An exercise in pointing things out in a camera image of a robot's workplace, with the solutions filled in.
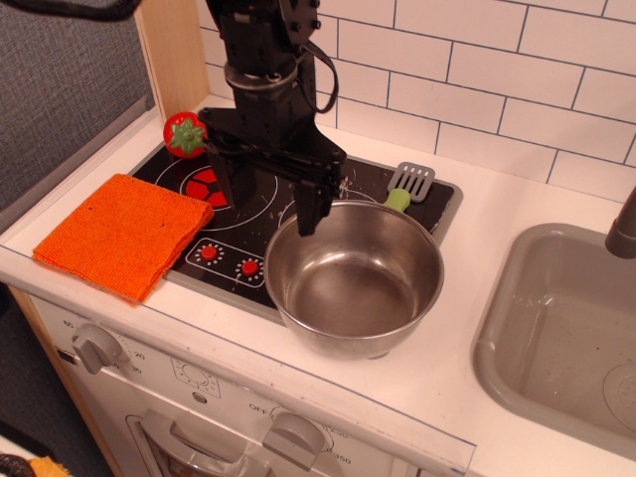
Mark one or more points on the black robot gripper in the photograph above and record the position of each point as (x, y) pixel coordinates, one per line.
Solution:
(272, 127)

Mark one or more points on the stainless steel pot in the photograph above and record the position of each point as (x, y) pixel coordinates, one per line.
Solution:
(357, 287)

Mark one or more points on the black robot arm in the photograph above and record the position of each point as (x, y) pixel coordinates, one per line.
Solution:
(270, 68)

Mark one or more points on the black toy stove top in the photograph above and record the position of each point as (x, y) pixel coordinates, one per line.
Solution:
(225, 259)

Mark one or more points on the red toy tomato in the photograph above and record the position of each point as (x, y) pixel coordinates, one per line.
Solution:
(185, 134)

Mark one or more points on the grey green toy spatula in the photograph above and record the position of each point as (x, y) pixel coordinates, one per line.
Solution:
(409, 184)

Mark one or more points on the orange folded cloth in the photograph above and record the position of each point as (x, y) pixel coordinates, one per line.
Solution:
(125, 236)

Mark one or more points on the wooden side panel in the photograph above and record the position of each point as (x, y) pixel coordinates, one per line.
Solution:
(172, 46)

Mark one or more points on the grey timer knob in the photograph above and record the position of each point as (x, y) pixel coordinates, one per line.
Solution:
(95, 347)

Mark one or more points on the grey oven knob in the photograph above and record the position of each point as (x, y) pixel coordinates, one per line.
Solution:
(295, 439)

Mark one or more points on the white toy oven front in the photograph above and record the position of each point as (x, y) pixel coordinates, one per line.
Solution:
(160, 415)

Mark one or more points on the grey toy sink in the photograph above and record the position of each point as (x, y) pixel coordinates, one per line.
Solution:
(557, 345)

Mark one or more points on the grey faucet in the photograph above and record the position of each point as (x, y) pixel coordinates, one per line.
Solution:
(620, 240)

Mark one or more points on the orange object bottom left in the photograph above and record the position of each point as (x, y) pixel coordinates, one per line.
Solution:
(47, 467)

